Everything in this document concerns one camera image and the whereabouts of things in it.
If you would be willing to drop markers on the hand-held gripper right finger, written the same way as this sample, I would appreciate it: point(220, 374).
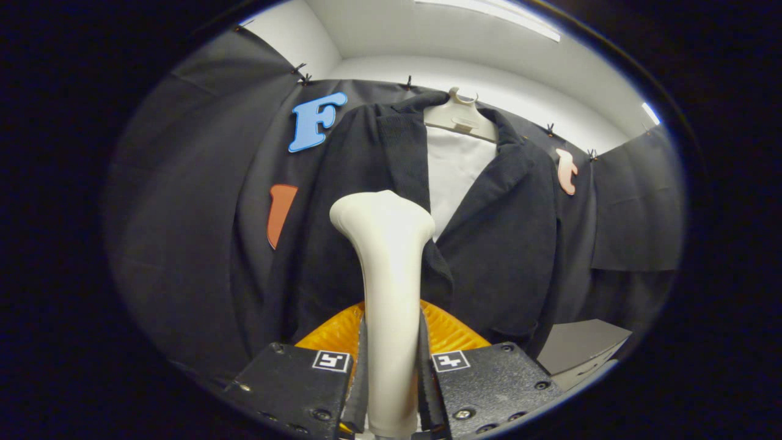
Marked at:
point(427, 391)

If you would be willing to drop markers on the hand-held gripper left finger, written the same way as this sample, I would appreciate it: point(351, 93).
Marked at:
point(360, 391)

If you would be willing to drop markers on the white garment steamer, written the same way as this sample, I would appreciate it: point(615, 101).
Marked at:
point(391, 275)

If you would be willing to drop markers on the black suit jacket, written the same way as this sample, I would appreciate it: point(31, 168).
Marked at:
point(507, 244)

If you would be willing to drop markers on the white shirt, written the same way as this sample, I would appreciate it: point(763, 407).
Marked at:
point(455, 177)

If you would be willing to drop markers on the white clothes hanger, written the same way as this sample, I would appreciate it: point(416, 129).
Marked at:
point(458, 116)

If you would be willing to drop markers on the grey drawer cabinet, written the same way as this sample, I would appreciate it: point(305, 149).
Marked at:
point(580, 342)

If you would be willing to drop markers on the black backdrop cloth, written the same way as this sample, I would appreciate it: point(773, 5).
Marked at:
point(183, 183)

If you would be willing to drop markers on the ceiling light panel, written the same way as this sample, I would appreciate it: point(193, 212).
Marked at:
point(489, 12)

